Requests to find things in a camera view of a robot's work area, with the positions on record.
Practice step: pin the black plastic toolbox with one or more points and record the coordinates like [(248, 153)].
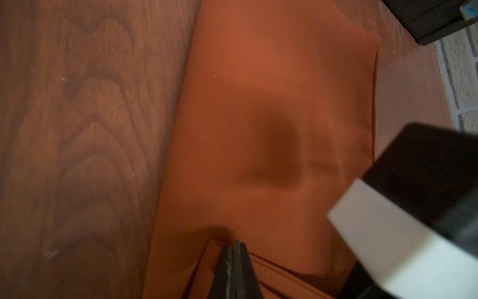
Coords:
[(430, 21)]

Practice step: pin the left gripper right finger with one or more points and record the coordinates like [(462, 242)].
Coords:
[(246, 285)]

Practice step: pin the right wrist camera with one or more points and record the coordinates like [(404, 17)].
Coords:
[(412, 220)]

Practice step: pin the orange skirt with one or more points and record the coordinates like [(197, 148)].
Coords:
[(274, 123)]

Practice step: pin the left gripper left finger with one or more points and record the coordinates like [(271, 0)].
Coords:
[(223, 286)]

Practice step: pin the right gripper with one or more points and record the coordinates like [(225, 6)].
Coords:
[(359, 285)]

